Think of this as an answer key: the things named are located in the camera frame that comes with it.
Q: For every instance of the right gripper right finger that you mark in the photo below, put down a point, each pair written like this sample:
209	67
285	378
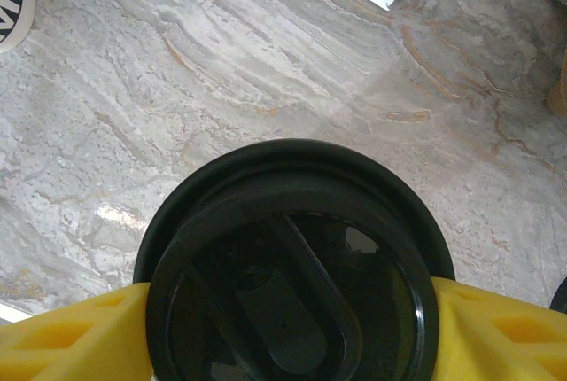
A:
500	345

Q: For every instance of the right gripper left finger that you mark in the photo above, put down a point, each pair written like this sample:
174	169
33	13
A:
66	345

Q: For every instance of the black plastic cup lid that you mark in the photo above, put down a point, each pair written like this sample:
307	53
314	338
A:
292	186
560	294

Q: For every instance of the white paper cup black print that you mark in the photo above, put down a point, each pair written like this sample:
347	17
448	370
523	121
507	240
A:
13	0

